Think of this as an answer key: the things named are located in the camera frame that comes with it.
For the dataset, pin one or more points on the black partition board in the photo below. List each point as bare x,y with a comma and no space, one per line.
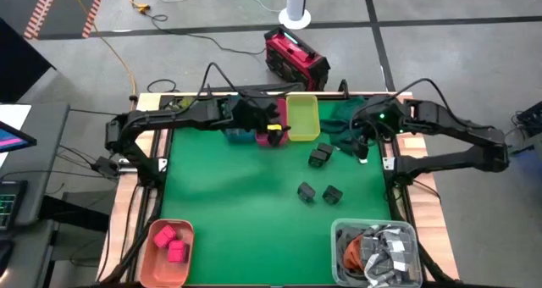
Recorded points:
17,68

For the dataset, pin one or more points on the long black bar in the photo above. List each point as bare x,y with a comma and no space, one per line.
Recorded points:
271,87

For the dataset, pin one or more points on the blue plastic bin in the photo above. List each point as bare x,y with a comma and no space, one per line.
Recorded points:
239,136

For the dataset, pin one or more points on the red portable power box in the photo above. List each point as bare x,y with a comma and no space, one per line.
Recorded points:
292,55

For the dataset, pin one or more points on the orange cloth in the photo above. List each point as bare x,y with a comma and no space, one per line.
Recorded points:
352,256

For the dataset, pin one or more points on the pink spice box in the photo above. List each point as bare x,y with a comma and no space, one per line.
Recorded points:
177,251
164,236

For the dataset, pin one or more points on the white tower fan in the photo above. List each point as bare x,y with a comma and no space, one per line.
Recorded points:
296,0

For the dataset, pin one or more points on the computer monitor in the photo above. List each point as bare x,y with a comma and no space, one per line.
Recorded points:
12,140

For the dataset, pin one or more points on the black desk support beam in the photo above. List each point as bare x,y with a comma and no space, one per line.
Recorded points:
76,214

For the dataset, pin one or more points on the black table clamp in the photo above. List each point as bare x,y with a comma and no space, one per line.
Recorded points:
344,89

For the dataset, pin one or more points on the small potted succulent plant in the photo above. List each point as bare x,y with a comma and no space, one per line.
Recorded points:
185,103

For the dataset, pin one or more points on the backlit keyboard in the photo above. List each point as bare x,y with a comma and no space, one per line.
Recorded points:
10,203

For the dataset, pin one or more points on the salmon orange plastic bin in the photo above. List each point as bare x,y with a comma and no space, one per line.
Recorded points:
163,271

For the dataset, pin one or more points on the grey desk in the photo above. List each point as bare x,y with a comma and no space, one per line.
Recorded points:
42,123

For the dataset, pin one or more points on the clear plastic storage bin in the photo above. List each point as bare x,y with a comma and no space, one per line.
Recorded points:
334,254

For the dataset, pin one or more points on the white arm base bracket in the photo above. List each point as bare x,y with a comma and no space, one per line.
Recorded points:
162,164
388,163

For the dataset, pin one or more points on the white paper sheet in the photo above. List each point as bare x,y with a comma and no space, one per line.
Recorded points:
14,114

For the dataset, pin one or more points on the yellow plastic bin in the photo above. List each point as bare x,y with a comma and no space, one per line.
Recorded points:
302,117

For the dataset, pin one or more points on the green table mat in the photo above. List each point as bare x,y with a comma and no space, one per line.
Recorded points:
262,237

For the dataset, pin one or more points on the magenta plastic bin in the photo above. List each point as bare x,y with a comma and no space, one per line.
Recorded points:
283,110

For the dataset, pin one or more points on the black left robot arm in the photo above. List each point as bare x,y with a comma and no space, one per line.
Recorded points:
169,118

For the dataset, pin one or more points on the black square spice jar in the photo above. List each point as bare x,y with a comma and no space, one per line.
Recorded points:
317,158
332,194
325,148
306,192

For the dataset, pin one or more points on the yellow tape tag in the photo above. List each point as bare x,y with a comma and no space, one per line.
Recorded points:
274,127

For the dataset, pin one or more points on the black mat with orange stripes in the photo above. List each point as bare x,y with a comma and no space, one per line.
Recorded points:
72,8

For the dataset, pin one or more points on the dark green cloth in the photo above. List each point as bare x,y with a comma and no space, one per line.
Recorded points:
339,129

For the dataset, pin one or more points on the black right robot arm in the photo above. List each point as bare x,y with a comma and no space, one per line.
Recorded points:
444,118

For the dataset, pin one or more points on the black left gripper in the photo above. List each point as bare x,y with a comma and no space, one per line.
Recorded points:
254,114

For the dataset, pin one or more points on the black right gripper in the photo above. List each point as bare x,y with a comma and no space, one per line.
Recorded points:
374,118

